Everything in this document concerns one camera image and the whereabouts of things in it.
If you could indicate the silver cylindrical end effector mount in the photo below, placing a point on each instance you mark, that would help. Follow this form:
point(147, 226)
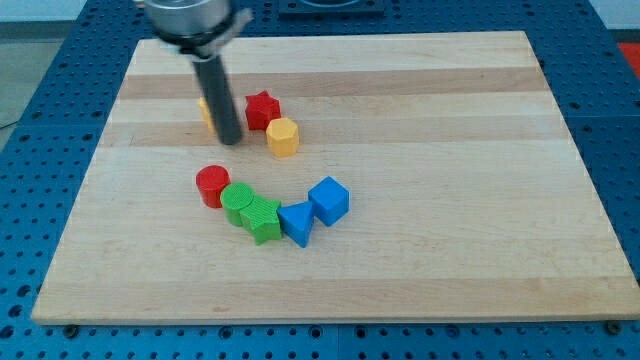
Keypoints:
point(198, 28)

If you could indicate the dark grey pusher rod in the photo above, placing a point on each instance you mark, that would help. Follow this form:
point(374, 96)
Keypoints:
point(216, 90)

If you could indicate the yellow hexagon block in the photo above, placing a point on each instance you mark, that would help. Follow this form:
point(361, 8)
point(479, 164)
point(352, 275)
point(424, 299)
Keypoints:
point(283, 137)

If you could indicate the blue cube block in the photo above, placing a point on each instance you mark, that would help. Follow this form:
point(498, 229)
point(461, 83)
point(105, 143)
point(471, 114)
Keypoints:
point(330, 200)

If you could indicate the yellow block behind rod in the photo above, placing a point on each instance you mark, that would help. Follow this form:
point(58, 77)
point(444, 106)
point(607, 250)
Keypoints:
point(206, 115)

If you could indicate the red star block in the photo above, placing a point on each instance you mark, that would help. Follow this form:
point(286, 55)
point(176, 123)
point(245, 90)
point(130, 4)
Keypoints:
point(261, 109)

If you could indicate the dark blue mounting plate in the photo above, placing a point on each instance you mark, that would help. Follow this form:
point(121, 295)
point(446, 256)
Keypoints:
point(293, 8)

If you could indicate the red cylinder block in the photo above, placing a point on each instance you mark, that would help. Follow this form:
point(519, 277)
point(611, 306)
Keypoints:
point(211, 181)

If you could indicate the green cylinder block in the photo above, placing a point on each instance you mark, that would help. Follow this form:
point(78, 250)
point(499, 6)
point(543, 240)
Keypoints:
point(234, 198)

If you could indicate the green star block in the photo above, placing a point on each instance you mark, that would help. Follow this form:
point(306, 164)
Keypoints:
point(261, 219)

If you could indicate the blue triangle block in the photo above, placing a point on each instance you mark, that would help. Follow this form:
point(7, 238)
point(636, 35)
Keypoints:
point(297, 222)

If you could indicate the light wooden board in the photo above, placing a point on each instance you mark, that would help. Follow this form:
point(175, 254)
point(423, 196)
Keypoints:
point(469, 201)

